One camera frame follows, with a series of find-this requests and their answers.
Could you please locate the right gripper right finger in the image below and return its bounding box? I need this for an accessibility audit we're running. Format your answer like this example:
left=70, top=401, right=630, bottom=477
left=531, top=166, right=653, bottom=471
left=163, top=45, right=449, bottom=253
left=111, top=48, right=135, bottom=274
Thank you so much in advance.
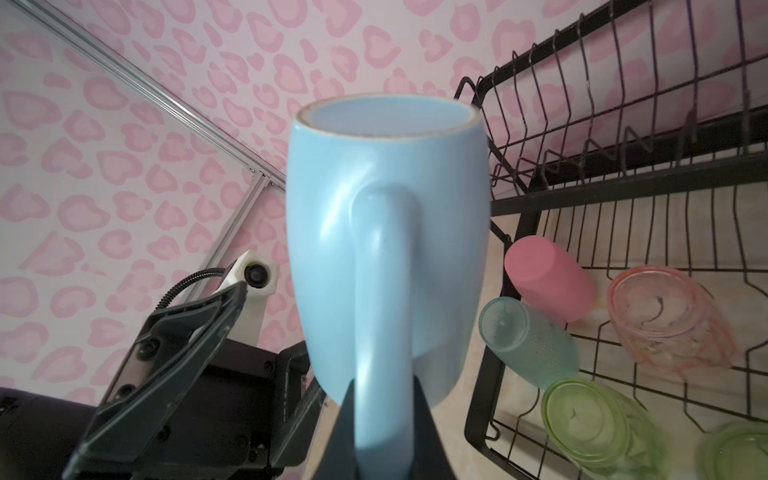
left=410, top=376, right=457, bottom=480

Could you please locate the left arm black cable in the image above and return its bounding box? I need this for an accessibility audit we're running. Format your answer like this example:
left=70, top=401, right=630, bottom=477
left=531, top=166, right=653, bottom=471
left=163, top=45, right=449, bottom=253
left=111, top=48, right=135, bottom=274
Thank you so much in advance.
left=154, top=267, right=229, bottom=312

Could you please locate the clear pink plastic cup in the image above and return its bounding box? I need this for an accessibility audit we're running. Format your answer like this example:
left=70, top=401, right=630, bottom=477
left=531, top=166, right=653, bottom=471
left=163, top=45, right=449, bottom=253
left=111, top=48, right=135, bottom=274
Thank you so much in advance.
left=606, top=265, right=737, bottom=383

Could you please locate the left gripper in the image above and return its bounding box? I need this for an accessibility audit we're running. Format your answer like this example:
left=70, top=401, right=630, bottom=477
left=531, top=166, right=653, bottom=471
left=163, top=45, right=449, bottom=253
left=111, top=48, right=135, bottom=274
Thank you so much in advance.
left=62, top=281, right=326, bottom=479

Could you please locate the white mug blue handle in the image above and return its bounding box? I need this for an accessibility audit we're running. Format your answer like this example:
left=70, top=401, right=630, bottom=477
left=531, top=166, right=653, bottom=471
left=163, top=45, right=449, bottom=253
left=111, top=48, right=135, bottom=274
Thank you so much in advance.
left=286, top=94, right=490, bottom=479

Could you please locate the teal textured cup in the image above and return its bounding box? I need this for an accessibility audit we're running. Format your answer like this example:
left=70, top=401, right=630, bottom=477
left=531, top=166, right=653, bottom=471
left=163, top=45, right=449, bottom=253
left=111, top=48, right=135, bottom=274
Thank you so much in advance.
left=478, top=296, right=580, bottom=390

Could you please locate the opaque pink plastic cup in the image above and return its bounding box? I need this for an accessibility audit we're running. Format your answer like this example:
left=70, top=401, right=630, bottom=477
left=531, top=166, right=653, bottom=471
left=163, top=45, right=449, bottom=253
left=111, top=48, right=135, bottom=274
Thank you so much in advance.
left=504, top=235, right=597, bottom=325

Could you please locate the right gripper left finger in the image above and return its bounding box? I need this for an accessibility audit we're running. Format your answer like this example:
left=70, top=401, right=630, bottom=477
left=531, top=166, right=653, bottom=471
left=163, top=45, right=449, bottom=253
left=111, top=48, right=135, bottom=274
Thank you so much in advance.
left=312, top=381, right=359, bottom=480

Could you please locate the green cup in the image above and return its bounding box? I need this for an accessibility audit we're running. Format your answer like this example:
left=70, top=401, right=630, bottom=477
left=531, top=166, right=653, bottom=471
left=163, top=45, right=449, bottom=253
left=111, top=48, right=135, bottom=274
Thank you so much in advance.
left=695, top=422, right=767, bottom=480
left=541, top=378, right=670, bottom=479

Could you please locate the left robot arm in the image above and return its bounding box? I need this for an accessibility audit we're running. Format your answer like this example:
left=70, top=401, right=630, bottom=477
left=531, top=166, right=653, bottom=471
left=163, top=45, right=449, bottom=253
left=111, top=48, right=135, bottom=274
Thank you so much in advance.
left=1, top=282, right=325, bottom=479

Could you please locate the black wire dish rack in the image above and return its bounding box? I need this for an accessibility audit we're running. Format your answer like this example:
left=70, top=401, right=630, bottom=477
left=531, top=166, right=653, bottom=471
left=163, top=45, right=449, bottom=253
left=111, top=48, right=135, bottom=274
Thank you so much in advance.
left=452, top=1, right=767, bottom=479

